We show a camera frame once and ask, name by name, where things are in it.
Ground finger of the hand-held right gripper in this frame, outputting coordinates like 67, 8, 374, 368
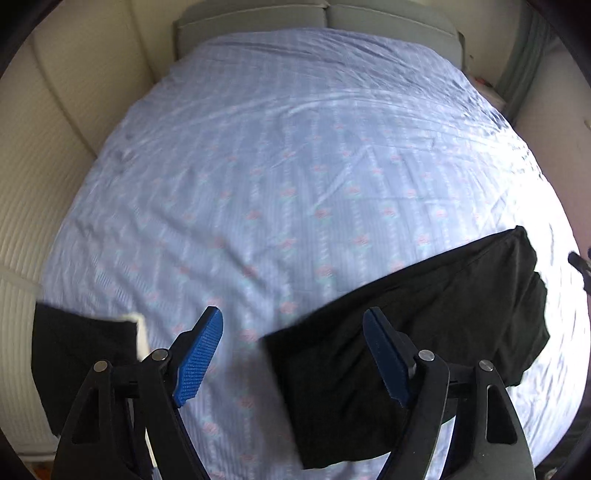
568, 249, 591, 291

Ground green striped curtain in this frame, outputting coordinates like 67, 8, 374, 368
496, 9, 557, 109

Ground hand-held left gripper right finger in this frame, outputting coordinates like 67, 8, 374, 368
362, 307, 537, 480

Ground black garment with white label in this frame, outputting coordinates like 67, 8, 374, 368
30, 302, 149, 437

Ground black pants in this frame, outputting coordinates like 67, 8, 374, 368
260, 225, 551, 470

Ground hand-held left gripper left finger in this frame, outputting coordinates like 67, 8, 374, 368
51, 306, 225, 480

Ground blue floral bed sheet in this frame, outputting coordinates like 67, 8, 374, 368
37, 27, 589, 480

